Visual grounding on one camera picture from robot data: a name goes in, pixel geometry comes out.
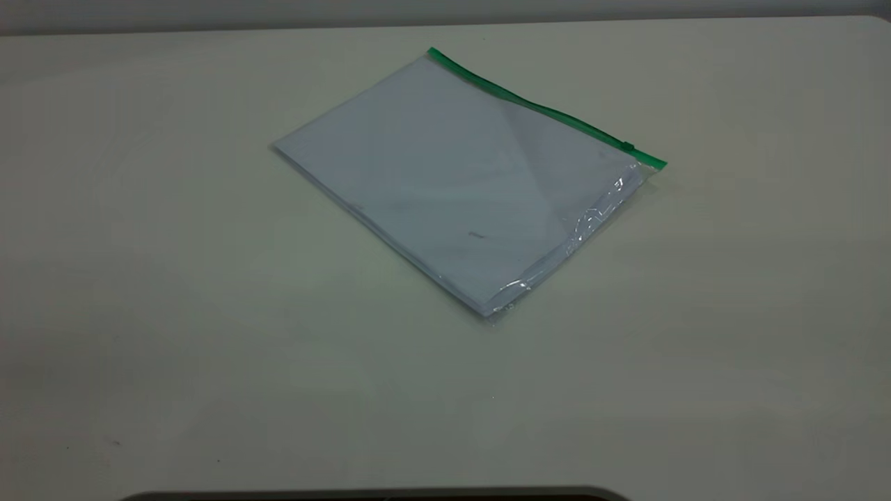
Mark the clear zip bag green zipper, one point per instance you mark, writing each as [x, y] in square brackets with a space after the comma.
[452, 174]

